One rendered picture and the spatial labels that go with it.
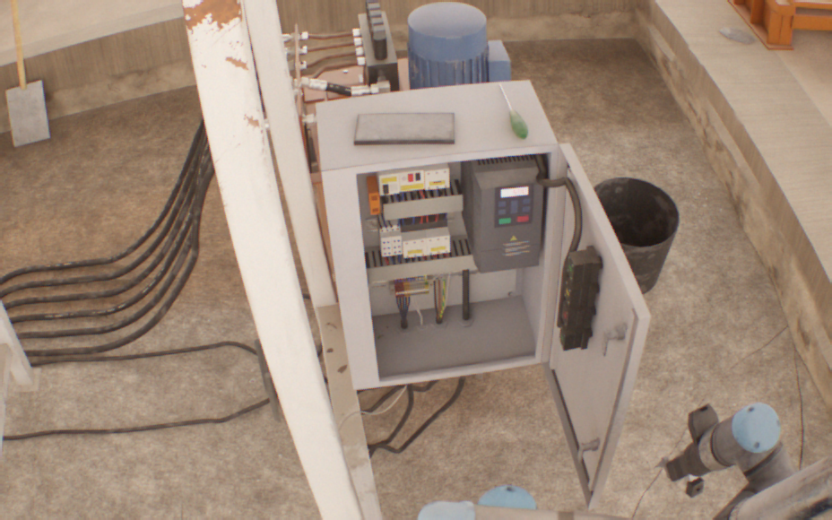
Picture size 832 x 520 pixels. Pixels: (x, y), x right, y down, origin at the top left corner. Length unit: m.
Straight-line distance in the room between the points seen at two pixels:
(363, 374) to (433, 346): 0.19
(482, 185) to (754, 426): 0.67
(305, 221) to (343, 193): 0.87
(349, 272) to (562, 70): 2.45
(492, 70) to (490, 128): 0.83
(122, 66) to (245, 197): 3.00
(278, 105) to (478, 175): 0.70
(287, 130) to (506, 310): 0.67
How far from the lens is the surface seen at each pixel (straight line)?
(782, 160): 3.24
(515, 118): 1.62
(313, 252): 2.55
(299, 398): 1.39
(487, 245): 1.75
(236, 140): 1.13
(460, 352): 2.05
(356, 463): 2.38
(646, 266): 2.94
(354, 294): 1.78
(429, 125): 1.62
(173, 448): 2.79
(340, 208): 1.62
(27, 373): 3.08
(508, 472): 2.63
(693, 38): 3.82
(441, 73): 2.38
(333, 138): 1.63
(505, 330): 2.09
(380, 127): 1.62
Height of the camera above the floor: 2.26
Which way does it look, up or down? 47 degrees down
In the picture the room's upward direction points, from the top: 3 degrees counter-clockwise
